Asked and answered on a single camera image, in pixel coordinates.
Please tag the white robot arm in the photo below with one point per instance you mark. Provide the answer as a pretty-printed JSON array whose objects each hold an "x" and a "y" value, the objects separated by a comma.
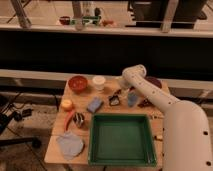
[{"x": 186, "y": 132}]

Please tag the white cup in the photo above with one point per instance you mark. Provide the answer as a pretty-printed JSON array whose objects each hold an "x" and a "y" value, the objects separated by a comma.
[{"x": 99, "y": 82}]

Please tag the blue sponge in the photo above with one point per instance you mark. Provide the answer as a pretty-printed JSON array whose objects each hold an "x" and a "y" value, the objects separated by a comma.
[{"x": 95, "y": 104}]

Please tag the red-orange bowl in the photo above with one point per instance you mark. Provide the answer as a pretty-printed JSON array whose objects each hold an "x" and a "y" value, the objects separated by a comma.
[{"x": 78, "y": 83}]

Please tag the yellow round fruit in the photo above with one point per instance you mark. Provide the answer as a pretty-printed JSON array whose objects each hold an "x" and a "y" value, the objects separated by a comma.
[{"x": 67, "y": 105}]

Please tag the purple bowl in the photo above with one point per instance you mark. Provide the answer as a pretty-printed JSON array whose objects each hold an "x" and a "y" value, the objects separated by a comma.
[{"x": 154, "y": 81}]

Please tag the red chili pepper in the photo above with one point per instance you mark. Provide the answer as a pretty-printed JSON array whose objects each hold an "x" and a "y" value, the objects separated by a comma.
[{"x": 68, "y": 118}]

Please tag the green plastic tray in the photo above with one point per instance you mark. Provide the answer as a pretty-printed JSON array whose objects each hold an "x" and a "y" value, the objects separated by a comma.
[{"x": 121, "y": 140}]

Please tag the small metal fork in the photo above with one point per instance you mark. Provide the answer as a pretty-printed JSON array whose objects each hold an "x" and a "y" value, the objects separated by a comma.
[{"x": 156, "y": 117}]

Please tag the grey-blue cloth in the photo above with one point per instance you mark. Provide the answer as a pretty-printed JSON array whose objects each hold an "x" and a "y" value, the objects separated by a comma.
[{"x": 70, "y": 145}]

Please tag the yellow banana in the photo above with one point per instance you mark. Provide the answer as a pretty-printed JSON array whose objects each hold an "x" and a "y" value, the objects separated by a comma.
[{"x": 158, "y": 137}]

